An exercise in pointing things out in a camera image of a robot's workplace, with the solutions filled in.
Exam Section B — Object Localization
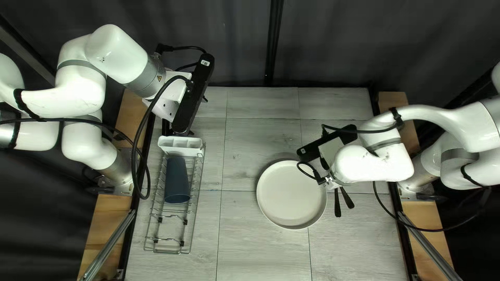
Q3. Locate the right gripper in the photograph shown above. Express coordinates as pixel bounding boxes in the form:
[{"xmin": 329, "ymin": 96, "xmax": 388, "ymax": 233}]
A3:
[{"xmin": 318, "ymin": 137, "xmax": 346, "ymax": 171}]

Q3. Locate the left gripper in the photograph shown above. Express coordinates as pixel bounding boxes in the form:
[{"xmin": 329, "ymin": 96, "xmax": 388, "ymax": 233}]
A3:
[{"xmin": 142, "ymin": 70, "xmax": 193, "ymax": 120}]

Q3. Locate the pale plate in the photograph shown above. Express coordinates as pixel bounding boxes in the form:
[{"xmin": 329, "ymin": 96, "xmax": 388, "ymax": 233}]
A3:
[{"xmin": 256, "ymin": 159, "xmax": 328, "ymax": 230}]

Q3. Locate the dark blue cup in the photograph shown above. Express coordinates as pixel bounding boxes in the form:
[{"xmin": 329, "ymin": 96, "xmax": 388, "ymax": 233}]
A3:
[{"xmin": 163, "ymin": 156, "xmax": 192, "ymax": 204}]

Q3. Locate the white cutlery holder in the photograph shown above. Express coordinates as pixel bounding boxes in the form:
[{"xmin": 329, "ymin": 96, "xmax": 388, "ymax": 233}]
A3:
[{"xmin": 157, "ymin": 135, "xmax": 206, "ymax": 157}]

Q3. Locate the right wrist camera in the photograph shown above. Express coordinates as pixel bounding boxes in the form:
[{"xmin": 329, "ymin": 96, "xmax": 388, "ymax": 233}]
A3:
[{"xmin": 296, "ymin": 124, "xmax": 358, "ymax": 162}]

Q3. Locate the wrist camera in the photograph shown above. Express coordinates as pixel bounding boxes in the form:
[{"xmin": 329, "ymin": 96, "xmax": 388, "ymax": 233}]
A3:
[
  {"xmin": 296, "ymin": 124, "xmax": 358, "ymax": 162},
  {"xmin": 171, "ymin": 53, "xmax": 215, "ymax": 136}
]

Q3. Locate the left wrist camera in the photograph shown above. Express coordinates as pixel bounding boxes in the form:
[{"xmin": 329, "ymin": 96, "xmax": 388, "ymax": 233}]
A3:
[{"xmin": 171, "ymin": 53, "xmax": 215, "ymax": 136}]

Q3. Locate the wire dish rack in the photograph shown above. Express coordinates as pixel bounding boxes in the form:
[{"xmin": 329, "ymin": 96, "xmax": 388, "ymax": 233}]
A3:
[{"xmin": 143, "ymin": 142, "xmax": 206, "ymax": 255}]

